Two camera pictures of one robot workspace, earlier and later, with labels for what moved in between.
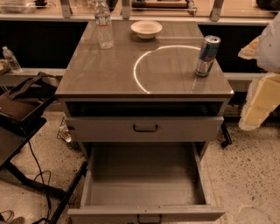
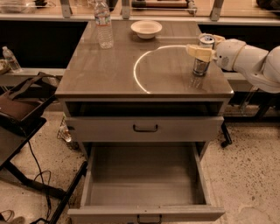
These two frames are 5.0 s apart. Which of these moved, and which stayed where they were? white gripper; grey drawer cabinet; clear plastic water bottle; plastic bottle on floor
Moved: white gripper
Stayed: grey drawer cabinet; plastic bottle on floor; clear plastic water bottle
